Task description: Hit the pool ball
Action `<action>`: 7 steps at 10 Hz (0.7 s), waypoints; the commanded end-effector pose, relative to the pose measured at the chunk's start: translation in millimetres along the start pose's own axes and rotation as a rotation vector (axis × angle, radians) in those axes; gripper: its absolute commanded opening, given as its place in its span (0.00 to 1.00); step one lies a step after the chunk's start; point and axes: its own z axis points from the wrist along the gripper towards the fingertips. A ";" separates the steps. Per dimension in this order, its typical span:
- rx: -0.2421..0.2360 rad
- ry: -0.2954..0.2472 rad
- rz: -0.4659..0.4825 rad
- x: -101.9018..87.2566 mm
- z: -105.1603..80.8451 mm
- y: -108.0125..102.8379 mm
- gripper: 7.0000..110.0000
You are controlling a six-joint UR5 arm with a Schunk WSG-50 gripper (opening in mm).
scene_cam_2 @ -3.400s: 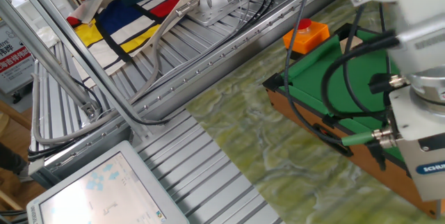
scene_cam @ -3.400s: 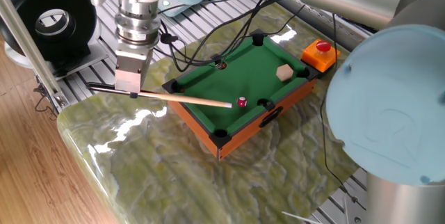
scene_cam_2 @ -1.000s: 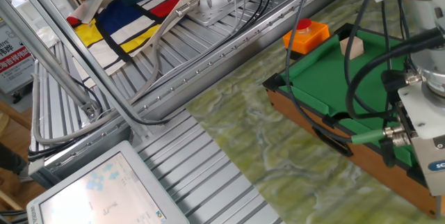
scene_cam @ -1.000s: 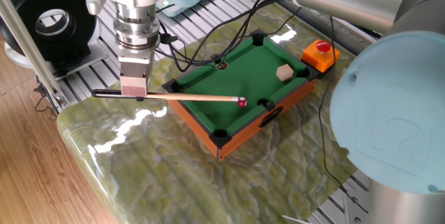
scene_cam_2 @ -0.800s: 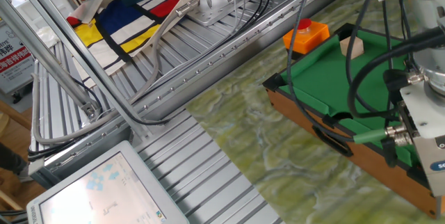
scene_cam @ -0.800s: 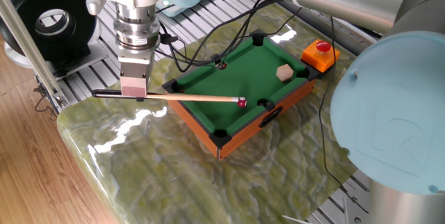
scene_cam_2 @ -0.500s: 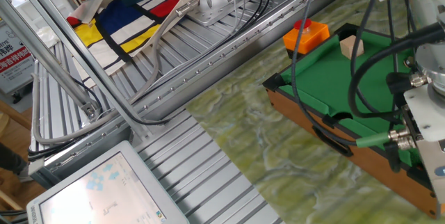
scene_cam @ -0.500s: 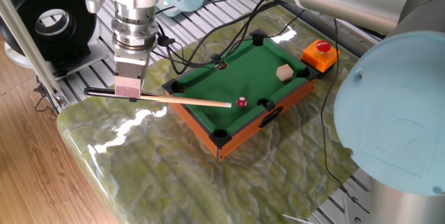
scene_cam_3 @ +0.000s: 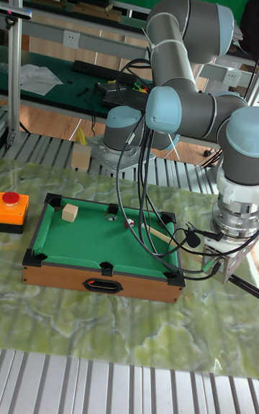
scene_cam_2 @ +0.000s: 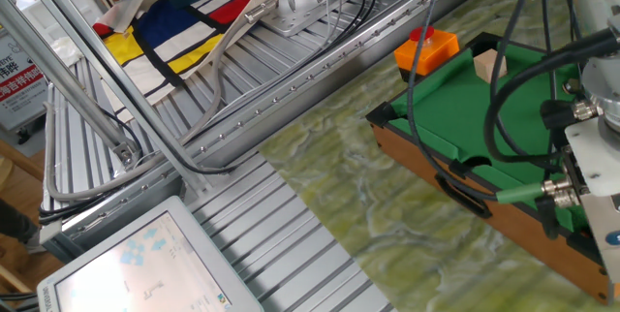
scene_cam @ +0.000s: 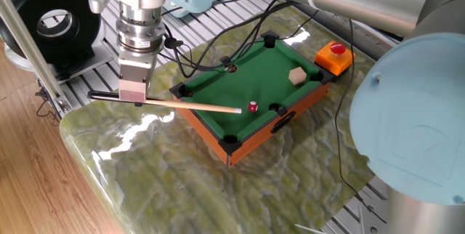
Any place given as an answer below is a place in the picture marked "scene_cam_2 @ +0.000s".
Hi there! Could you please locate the silver Schunk gripper body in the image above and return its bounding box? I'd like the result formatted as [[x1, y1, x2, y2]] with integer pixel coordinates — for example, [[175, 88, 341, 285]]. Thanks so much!
[[564, 116, 620, 287]]

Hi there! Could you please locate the dark glossy pool ball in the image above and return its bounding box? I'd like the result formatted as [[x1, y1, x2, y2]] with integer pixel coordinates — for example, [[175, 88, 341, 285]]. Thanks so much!
[[561, 78, 583, 96]]

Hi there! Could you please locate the mini green felt pool table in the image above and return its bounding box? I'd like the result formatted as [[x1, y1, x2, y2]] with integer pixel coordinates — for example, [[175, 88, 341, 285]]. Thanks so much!
[[365, 31, 620, 306]]

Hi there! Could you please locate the beige wooden cube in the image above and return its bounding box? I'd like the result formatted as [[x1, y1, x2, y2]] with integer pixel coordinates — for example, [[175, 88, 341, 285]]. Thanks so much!
[[473, 47, 509, 83]]

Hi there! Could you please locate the orange box red push button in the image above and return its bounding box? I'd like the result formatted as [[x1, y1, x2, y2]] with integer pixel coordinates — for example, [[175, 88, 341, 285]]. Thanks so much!
[[393, 24, 461, 83]]

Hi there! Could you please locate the green marble slab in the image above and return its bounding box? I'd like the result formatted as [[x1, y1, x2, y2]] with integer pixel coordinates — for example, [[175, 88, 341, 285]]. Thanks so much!
[[259, 0, 620, 312]]

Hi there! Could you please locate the silver robot mounting plate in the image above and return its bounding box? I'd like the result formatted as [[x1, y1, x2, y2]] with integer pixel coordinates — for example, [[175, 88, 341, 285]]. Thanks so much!
[[259, 0, 369, 38]]

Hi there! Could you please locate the colour block cloth bag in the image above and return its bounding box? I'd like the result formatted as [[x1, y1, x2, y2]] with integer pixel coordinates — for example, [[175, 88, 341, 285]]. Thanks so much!
[[91, 0, 278, 108]]

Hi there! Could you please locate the white teach pendant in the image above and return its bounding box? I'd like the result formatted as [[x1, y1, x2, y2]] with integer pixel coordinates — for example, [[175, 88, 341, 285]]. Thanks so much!
[[36, 195, 265, 312]]

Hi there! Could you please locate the person in dark clothes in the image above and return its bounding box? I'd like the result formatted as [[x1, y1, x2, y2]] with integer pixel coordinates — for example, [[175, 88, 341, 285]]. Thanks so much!
[[0, 198, 43, 255]]

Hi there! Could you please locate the white sign red text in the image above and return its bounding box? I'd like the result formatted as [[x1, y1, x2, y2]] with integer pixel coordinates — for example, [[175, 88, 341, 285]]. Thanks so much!
[[0, 23, 49, 132]]

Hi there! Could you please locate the black cable bundle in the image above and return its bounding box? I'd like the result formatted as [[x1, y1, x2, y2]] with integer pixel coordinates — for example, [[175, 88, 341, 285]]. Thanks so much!
[[38, 0, 620, 241]]

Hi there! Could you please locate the grey aluminium rail beam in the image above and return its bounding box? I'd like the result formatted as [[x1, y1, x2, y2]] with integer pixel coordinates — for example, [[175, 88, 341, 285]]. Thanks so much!
[[38, 0, 514, 263]]

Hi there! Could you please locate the grey flexible hose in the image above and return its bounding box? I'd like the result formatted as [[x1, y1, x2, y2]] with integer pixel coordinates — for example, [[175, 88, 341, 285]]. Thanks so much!
[[43, 0, 280, 203]]

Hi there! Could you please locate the aluminium frame brace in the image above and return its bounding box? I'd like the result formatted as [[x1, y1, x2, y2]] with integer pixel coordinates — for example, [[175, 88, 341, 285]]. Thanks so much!
[[0, 0, 144, 168]]

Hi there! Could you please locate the aluminium frame post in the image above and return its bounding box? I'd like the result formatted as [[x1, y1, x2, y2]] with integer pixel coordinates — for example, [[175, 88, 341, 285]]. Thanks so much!
[[7, 0, 217, 200]]

